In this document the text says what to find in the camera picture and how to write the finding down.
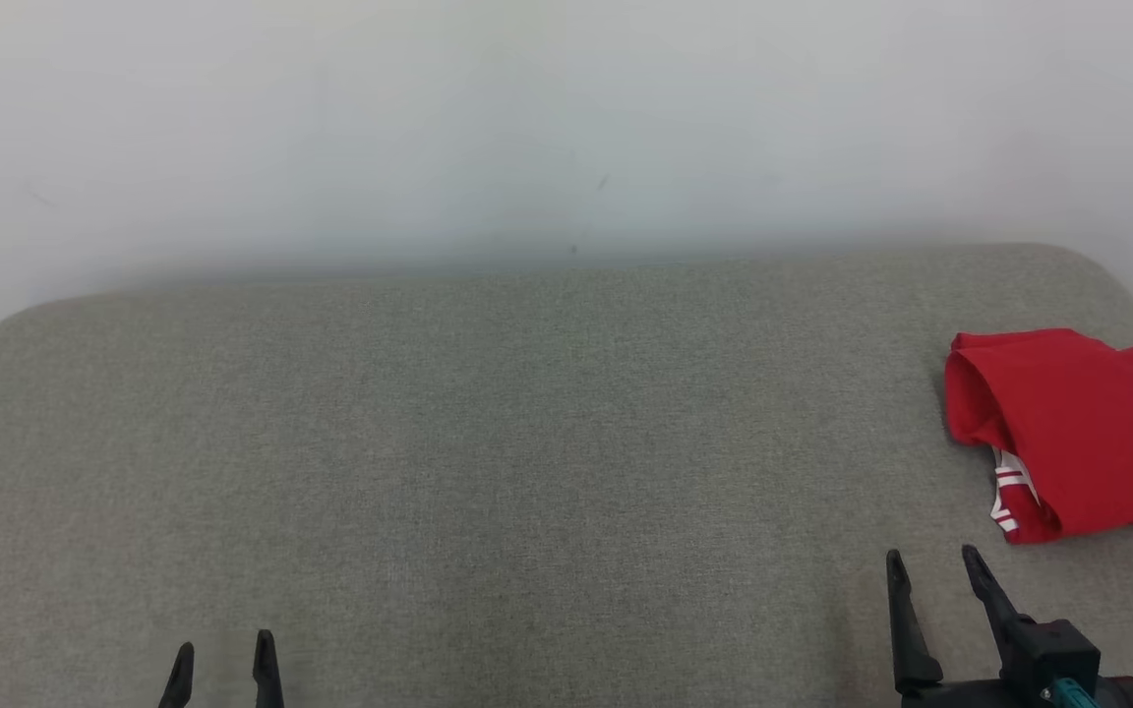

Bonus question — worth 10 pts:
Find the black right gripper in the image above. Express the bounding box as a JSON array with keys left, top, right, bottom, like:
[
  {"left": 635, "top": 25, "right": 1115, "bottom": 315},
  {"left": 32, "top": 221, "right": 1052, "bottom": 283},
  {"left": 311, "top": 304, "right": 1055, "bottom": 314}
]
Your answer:
[{"left": 885, "top": 544, "right": 1133, "bottom": 708}]

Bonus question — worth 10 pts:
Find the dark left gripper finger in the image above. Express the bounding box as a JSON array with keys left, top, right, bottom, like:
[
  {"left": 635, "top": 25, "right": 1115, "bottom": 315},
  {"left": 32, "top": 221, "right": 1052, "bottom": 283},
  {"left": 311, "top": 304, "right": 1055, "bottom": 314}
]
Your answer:
[
  {"left": 158, "top": 642, "right": 196, "bottom": 708},
  {"left": 252, "top": 629, "right": 284, "bottom": 708}
]

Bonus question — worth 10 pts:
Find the red white striped jersey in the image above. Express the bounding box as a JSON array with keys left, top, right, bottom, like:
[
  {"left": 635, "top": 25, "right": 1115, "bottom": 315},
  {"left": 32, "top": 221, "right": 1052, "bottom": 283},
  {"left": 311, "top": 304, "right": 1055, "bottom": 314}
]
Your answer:
[{"left": 944, "top": 328, "right": 1133, "bottom": 545}]

